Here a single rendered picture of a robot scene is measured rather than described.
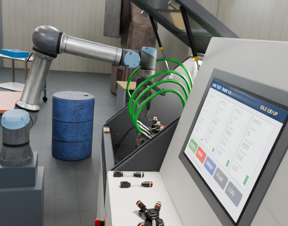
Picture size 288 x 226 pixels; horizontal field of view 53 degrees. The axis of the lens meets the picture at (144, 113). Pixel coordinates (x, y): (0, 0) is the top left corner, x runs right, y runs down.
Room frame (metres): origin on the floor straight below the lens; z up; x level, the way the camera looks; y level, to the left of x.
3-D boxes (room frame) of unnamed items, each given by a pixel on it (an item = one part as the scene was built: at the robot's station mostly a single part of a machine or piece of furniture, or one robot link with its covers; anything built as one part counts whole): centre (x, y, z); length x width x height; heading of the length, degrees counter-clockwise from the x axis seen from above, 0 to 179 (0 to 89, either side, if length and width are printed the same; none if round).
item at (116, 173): (1.04, 0.04, 0.99); 0.12 x 0.02 x 0.02; 98
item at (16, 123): (1.25, 0.58, 1.07); 0.13 x 0.12 x 0.14; 9
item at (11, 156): (1.24, 0.58, 0.95); 0.15 x 0.15 x 0.10
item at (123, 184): (0.97, 0.00, 0.99); 0.12 x 0.02 x 0.02; 103
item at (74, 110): (3.34, 0.86, 0.38); 0.51 x 0.51 x 0.76
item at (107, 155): (1.42, 0.17, 0.87); 0.62 x 0.04 x 0.16; 11
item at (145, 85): (1.47, 0.01, 1.26); 0.09 x 0.08 x 0.12; 101
